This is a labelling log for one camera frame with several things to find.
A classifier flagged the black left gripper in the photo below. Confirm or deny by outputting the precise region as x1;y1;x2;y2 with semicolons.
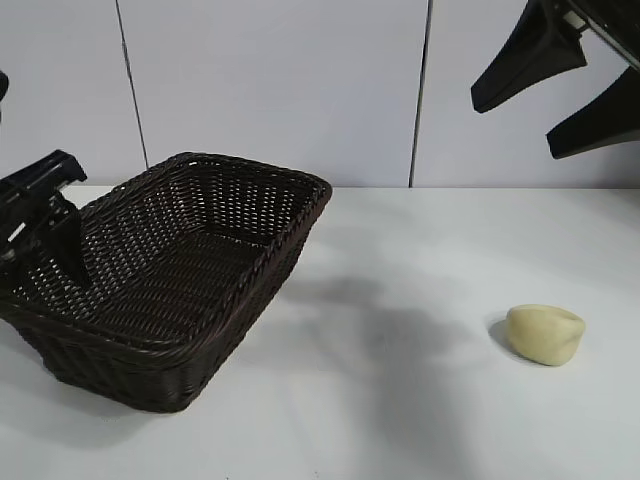
0;148;104;291

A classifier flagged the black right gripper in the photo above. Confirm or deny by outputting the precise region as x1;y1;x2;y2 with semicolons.
470;0;640;161

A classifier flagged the dark brown wicker basket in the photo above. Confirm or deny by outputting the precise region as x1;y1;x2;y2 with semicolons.
0;151;334;415

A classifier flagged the pale yellow egg yolk pastry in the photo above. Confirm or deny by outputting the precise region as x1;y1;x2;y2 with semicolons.
506;303;588;368

